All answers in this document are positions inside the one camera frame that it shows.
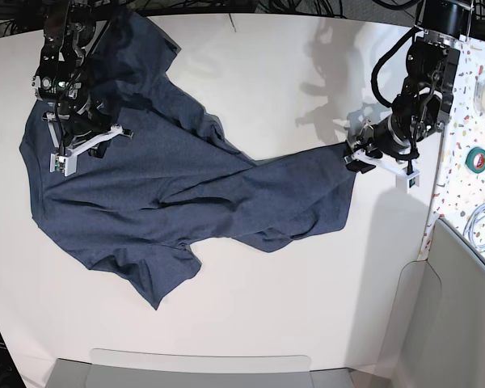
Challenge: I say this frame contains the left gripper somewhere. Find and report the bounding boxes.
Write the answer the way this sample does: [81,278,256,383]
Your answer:
[344,116,419,176]

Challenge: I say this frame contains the grey panel at bottom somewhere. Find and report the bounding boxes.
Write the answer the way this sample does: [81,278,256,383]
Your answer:
[46,348,353,387]

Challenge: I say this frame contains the grey panel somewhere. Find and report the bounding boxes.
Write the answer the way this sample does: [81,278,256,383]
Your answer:
[375,219,485,387]
[46,348,353,387]

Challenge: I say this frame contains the grey panel at right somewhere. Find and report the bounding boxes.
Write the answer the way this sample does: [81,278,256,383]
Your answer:
[375,219,485,387]

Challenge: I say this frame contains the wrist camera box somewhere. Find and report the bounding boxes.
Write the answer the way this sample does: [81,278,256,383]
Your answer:
[49,153,78,177]
[397,169,420,192]

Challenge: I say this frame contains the terrazzo patterned side surface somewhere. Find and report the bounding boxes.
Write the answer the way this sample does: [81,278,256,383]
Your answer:
[419,38,485,259]

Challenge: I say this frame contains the dark blue t-shirt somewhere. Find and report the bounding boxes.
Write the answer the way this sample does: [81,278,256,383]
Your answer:
[19,10,356,306]

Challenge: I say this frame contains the green tape roll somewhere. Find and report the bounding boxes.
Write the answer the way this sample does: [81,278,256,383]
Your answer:
[466,147,485,175]

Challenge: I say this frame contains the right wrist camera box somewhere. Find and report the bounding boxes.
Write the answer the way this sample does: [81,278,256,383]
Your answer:
[49,153,78,177]

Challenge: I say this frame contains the coiled white cable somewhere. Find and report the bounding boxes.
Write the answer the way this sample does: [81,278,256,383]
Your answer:
[462,201,485,254]

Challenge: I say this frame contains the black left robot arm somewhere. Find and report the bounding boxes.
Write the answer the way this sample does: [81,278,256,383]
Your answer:
[344,1,474,179]

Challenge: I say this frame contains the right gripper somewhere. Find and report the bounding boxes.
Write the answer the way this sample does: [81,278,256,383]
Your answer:
[42,108,133,158]

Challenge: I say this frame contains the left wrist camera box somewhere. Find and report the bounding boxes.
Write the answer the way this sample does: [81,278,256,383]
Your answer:
[397,169,420,192]

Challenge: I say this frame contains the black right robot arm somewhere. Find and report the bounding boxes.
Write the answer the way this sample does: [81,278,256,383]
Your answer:
[32,1,114,158]

